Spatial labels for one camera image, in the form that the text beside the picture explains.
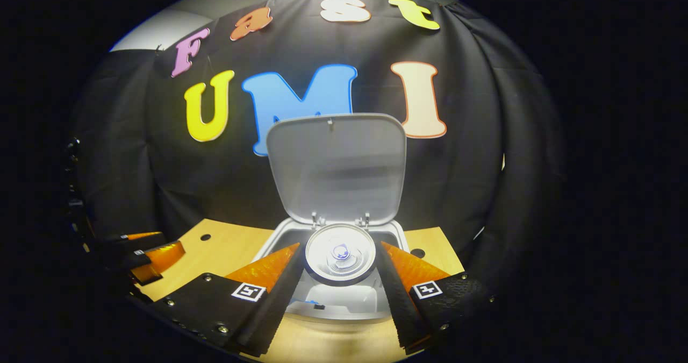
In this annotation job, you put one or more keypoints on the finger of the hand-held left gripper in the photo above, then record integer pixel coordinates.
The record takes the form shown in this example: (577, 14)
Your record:
(140, 236)
(161, 258)

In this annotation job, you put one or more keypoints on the wooden desktop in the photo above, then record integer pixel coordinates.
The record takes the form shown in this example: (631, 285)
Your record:
(226, 244)

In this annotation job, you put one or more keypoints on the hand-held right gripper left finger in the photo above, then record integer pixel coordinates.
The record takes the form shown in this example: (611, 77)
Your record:
(277, 304)

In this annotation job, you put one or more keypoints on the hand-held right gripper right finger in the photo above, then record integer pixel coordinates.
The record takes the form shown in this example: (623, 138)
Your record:
(400, 304)

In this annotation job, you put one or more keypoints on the silver pop can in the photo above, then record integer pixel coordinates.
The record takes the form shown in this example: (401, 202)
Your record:
(340, 255)

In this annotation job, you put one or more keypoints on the white desktop garbage bin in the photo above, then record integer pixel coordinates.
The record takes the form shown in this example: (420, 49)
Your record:
(338, 164)

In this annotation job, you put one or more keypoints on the black backdrop cloth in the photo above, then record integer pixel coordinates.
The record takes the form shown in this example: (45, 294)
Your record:
(473, 164)

